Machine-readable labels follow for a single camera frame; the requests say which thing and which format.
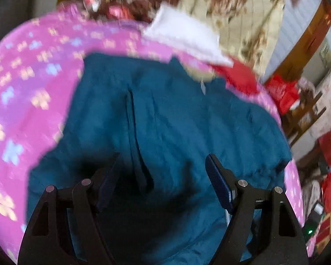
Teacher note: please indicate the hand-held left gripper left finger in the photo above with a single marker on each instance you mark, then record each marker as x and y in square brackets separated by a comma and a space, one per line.
[109, 183]

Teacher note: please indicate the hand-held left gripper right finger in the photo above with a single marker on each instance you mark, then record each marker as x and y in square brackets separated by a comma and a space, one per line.
[218, 179]

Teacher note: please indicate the teal down jacket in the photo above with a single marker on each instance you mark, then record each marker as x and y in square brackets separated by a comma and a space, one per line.
[168, 116]

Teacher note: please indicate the red ruffled pillow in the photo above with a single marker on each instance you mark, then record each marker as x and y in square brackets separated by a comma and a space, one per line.
[237, 77]

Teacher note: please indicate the red shopping bag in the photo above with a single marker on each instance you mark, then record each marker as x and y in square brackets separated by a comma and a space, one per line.
[281, 91]

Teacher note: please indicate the wooden rack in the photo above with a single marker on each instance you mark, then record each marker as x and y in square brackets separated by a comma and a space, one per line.
[306, 116]

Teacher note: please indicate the pink floral bed sheet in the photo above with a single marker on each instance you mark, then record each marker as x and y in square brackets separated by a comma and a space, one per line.
[30, 74]

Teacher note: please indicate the white pillow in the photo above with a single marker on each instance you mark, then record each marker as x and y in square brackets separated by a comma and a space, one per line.
[182, 33]

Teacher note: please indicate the beige floral quilt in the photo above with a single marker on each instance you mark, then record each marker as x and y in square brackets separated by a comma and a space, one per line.
[237, 5]

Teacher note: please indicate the brown floral blanket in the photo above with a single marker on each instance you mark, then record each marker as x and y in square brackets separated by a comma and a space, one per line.
[138, 5]

